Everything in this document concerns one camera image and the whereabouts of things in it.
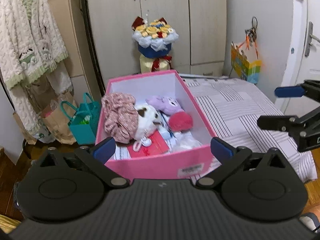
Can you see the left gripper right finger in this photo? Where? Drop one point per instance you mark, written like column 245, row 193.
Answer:
column 241, row 167

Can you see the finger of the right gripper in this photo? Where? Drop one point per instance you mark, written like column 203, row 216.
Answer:
column 282, row 123
column 289, row 92

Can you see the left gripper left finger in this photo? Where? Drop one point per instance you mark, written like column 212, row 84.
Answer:
column 83, row 167

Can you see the pink floral scrunchie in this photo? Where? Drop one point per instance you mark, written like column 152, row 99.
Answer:
column 121, row 117

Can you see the white charm keychain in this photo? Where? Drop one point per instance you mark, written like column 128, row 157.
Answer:
column 145, row 142

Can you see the red strawberry plush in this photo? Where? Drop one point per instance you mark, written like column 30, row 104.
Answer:
column 180, row 121

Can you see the red envelope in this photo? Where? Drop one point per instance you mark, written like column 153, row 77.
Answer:
column 158, row 146

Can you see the white panda plush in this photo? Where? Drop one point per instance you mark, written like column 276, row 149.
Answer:
column 148, row 119

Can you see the blue wet wipes pack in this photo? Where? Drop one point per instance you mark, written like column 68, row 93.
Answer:
column 164, row 129

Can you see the purple plush toy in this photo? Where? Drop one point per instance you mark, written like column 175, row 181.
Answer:
column 167, row 105

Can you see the white paper sheet in box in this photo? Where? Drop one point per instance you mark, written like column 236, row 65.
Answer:
column 121, row 152

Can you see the white door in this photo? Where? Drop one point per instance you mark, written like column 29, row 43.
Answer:
column 303, row 60

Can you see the teal tote bag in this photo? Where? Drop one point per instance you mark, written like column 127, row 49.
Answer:
column 83, row 124

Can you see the colourful paper gift bag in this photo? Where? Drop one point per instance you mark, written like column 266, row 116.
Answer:
column 245, row 60

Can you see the striped white tablecloth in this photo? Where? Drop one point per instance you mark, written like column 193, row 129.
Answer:
column 232, row 106

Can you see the brown paper bag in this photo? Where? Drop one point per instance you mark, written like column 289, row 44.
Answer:
column 55, row 122

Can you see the black keys on hook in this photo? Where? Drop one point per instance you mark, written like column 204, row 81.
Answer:
column 251, row 33

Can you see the pink cardboard box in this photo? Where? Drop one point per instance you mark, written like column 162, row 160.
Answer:
column 176, row 165

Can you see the cream gift box red ribbon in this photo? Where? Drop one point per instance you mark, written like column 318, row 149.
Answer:
column 155, row 65

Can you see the beige wardrobe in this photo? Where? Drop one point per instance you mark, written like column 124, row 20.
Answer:
column 191, row 32

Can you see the cream knitted cardigan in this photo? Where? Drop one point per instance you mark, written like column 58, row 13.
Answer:
column 31, row 48

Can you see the flower bouquet blue wrap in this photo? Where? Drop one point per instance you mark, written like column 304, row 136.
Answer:
column 154, row 39

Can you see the silver door handle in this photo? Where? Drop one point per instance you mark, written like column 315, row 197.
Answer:
column 309, row 39

